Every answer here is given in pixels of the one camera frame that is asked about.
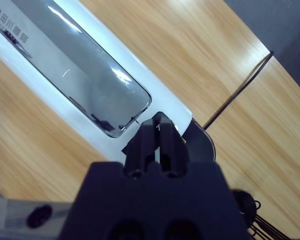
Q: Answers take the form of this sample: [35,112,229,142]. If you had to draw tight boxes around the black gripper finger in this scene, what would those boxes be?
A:
[123,118,158,177]
[153,111,190,177]

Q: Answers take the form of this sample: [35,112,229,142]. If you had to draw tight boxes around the white capsule coffee machine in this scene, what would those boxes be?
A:
[0,0,194,161]

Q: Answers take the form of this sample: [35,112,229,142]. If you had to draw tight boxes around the black capsule stand with rods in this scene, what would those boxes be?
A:
[229,189,288,240]

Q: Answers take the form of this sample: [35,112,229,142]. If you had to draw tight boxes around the black power cable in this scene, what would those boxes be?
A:
[204,50,275,130]

